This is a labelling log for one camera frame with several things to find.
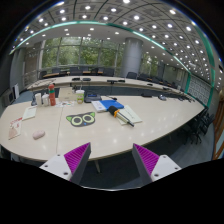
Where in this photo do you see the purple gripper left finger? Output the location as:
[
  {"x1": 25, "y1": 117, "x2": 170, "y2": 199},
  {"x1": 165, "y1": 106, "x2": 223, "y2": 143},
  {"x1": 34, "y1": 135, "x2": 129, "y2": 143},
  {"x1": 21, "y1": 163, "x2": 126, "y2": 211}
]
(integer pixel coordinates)
[{"x1": 41, "y1": 143, "x2": 91, "y2": 184}]

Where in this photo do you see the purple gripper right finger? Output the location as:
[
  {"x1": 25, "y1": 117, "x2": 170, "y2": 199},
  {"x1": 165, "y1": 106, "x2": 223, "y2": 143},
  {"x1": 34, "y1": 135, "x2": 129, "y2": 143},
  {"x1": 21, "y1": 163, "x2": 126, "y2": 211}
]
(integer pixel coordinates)
[{"x1": 132, "y1": 144, "x2": 181, "y2": 185}]

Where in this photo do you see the pink computer mouse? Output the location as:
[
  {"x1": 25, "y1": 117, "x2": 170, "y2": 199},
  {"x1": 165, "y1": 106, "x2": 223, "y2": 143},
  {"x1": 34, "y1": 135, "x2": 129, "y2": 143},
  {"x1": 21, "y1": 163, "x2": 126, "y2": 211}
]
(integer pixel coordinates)
[{"x1": 32, "y1": 130, "x2": 45, "y2": 140}]

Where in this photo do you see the black office chairs right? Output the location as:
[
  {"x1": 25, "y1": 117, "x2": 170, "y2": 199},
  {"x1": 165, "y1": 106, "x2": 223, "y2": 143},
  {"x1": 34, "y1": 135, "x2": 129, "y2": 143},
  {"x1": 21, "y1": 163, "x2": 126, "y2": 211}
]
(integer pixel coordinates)
[{"x1": 181, "y1": 107, "x2": 215, "y2": 144}]

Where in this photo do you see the white green booklet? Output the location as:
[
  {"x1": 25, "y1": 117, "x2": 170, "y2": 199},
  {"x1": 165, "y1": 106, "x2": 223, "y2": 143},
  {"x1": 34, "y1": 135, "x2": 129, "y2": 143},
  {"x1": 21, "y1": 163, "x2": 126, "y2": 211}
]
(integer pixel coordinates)
[{"x1": 120, "y1": 105, "x2": 142, "y2": 123}]

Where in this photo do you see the white book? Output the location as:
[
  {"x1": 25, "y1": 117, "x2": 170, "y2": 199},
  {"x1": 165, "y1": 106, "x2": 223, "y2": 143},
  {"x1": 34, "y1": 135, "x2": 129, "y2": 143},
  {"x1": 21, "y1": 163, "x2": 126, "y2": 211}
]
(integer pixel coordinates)
[{"x1": 92, "y1": 101, "x2": 106, "y2": 112}]

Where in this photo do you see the white paper sheet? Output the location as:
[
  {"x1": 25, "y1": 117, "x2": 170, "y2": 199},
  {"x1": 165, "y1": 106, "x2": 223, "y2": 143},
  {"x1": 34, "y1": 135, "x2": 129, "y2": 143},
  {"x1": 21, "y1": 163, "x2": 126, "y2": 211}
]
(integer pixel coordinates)
[{"x1": 22, "y1": 106, "x2": 37, "y2": 120}]

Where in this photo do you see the black orange folding umbrella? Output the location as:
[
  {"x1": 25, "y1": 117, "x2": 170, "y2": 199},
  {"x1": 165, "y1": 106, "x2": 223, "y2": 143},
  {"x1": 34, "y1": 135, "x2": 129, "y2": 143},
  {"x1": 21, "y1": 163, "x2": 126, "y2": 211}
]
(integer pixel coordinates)
[{"x1": 108, "y1": 106, "x2": 134, "y2": 126}]

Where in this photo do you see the black desk telephone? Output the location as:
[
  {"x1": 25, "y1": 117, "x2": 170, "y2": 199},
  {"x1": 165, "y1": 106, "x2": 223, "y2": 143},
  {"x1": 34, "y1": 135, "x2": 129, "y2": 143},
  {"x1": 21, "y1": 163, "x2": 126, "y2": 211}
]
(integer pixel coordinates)
[{"x1": 84, "y1": 93, "x2": 101, "y2": 103}]

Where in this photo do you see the blue book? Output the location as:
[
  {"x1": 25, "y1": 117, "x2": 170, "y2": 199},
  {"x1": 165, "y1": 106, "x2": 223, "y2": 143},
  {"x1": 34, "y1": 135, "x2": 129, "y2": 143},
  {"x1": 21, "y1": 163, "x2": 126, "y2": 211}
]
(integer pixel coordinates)
[{"x1": 100, "y1": 100, "x2": 124, "y2": 111}]

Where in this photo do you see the green label plastic cup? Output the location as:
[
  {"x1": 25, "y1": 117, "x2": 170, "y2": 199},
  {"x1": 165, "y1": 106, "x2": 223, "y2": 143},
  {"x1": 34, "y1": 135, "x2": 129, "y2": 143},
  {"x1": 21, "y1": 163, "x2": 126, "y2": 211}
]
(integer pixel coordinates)
[{"x1": 76, "y1": 90, "x2": 85, "y2": 104}]

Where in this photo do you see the red water bottle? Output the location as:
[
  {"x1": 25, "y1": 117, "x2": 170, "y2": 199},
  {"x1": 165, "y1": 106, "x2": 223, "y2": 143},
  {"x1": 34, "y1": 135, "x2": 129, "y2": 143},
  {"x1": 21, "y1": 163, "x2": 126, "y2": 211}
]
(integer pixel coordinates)
[{"x1": 48, "y1": 84, "x2": 56, "y2": 106}]

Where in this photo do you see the long rear conference table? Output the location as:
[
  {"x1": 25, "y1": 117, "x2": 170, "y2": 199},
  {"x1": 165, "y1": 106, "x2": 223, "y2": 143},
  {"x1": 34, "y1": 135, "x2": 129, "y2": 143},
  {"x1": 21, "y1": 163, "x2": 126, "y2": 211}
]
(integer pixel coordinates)
[{"x1": 27, "y1": 76, "x2": 184, "y2": 96}]

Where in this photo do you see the grey round column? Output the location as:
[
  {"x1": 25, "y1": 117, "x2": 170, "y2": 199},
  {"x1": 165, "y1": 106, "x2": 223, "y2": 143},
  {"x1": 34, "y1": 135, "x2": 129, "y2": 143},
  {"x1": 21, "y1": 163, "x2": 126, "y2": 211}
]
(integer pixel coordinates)
[{"x1": 120, "y1": 37, "x2": 143, "y2": 77}]

